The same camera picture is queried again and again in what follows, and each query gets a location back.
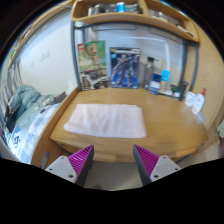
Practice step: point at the dark transparent water bottle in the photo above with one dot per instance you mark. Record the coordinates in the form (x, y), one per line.
(148, 73)

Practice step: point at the white bottle with red cap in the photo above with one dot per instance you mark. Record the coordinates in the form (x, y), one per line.
(199, 102)

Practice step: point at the light blue slim box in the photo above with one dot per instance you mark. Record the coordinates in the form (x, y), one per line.
(165, 78)

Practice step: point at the white cup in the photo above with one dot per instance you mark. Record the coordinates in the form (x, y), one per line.
(190, 99)

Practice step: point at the white wall switch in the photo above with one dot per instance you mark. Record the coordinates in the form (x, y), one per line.
(45, 55)

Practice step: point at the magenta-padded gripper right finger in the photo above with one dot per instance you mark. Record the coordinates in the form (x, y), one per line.
(160, 166)

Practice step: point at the wooden shelf unit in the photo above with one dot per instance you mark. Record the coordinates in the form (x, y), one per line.
(133, 18)

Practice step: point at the blue robot model box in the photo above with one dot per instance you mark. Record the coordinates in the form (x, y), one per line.
(124, 68)

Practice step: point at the small dark blue box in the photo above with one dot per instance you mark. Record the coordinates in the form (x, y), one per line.
(154, 85)

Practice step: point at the dark flat laptop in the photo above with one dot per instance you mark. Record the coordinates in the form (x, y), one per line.
(60, 98)

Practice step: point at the grey metal bed rail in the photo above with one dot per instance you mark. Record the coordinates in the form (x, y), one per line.
(10, 86)

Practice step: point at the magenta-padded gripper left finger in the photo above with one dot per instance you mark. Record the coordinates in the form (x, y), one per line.
(63, 166)

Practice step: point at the green toy figure box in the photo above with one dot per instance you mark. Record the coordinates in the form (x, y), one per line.
(92, 65)

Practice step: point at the dark green round container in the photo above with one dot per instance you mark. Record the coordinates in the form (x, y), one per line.
(175, 90)

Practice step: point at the clear plastic container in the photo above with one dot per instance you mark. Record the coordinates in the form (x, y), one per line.
(200, 118)

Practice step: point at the teal crumpled blanket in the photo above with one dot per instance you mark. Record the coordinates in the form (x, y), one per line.
(25, 98)

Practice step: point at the pale pink towel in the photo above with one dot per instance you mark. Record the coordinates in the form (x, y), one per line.
(106, 120)

